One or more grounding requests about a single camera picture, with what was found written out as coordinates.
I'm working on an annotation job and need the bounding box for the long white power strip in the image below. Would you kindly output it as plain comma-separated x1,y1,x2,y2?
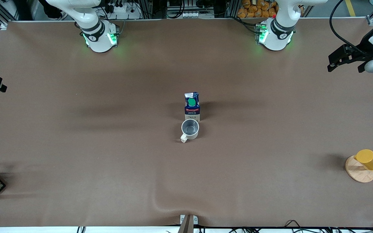
167,11,215,19

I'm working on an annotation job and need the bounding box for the blue milk carton green cap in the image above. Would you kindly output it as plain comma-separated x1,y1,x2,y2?
184,92,201,122

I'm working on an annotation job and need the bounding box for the round wooden board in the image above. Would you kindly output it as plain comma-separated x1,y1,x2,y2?
345,155,373,183

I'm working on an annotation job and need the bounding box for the bag of orange items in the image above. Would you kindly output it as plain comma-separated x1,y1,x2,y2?
237,0,278,18

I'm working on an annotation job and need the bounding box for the grey cream mug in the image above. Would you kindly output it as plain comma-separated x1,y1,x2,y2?
180,119,200,143

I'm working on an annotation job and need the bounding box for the brown table mat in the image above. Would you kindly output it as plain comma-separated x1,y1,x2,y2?
0,18,373,227

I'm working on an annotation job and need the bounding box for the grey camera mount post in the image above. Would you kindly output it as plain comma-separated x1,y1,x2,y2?
177,214,198,233

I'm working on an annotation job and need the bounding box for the yellow plastic cup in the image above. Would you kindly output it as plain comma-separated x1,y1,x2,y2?
354,149,373,171

